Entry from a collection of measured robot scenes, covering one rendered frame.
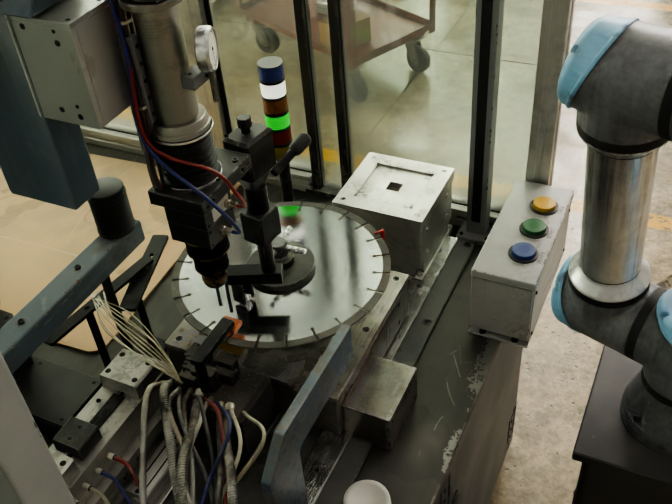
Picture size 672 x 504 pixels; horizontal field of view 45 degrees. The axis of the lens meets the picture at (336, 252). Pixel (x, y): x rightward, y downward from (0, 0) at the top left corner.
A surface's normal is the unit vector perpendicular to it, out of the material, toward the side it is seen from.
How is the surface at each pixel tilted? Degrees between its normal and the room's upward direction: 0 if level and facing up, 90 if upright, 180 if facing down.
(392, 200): 0
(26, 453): 90
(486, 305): 90
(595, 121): 99
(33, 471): 90
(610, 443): 0
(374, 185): 0
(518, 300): 90
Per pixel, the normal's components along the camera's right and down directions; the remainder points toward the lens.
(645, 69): -0.59, -0.04
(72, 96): -0.43, 0.61
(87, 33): 0.90, 0.22
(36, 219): -0.07, -0.76
